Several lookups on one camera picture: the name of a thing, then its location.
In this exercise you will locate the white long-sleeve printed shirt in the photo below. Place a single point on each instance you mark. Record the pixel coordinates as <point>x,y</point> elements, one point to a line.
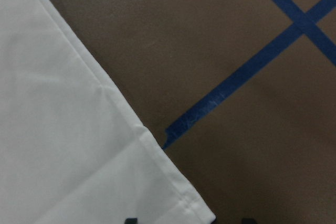
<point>72,148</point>

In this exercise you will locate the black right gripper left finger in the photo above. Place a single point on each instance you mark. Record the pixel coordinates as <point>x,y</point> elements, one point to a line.
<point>131,221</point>

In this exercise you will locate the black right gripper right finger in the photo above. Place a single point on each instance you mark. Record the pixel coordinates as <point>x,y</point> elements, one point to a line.
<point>248,221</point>

